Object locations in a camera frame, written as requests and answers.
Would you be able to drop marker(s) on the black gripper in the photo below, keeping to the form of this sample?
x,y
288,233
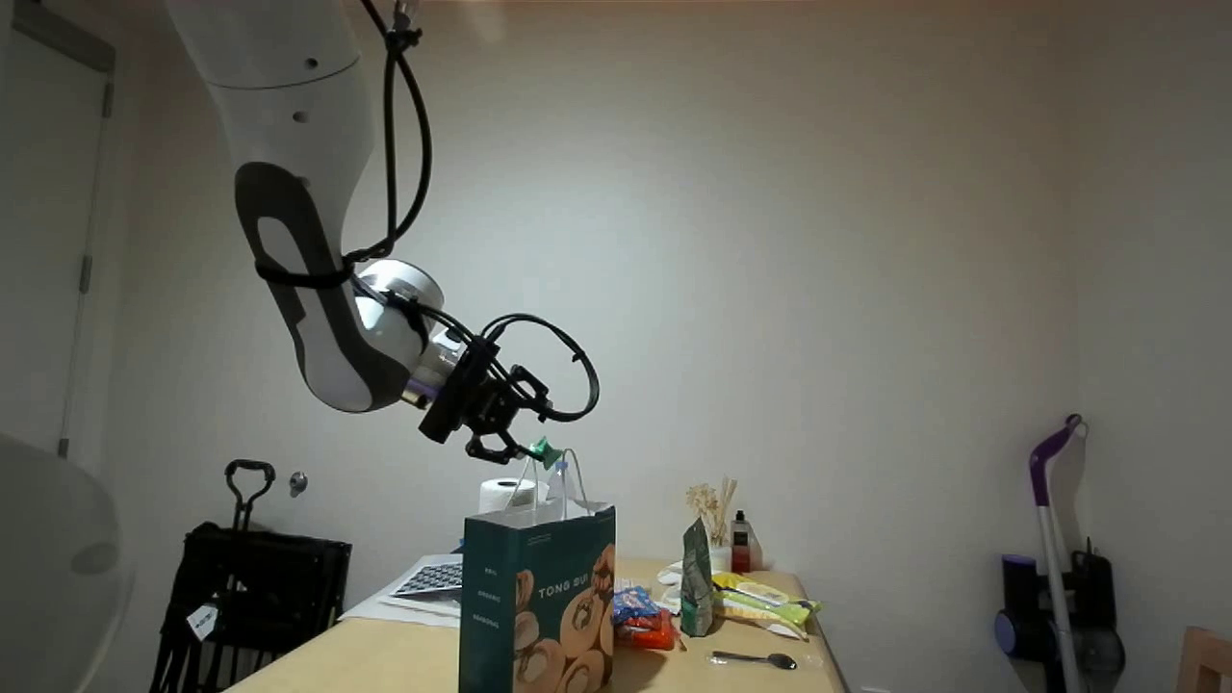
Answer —
x,y
478,391

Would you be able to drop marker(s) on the small green object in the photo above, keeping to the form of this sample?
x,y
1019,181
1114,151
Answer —
x,y
542,453

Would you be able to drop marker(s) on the teal printed paper bag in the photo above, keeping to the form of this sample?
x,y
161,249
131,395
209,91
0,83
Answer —
x,y
541,600

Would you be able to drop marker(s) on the white paper towel roll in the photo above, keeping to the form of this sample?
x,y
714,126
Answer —
x,y
505,495

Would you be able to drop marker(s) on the black and white keyboard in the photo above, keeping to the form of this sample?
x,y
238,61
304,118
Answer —
x,y
433,580

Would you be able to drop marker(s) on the white tray under keyboard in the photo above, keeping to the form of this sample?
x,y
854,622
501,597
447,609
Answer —
x,y
386,600

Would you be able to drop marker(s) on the red and blue snack packet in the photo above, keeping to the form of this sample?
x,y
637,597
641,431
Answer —
x,y
641,616

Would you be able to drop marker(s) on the red sauce bottle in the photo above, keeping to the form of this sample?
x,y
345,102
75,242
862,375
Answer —
x,y
740,545

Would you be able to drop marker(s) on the black folding cart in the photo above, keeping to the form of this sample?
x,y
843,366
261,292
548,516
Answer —
x,y
254,590

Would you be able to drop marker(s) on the yellow green flat packet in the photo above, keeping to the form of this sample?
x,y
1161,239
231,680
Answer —
x,y
767,600

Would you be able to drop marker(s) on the black spoon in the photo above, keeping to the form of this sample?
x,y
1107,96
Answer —
x,y
754,659

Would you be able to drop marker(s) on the white cart tag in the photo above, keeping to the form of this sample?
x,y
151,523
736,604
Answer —
x,y
202,622

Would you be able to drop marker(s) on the white door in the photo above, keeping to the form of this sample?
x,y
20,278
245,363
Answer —
x,y
43,254

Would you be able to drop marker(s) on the purple stick vacuum cleaner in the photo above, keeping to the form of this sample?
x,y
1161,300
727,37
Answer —
x,y
1060,580

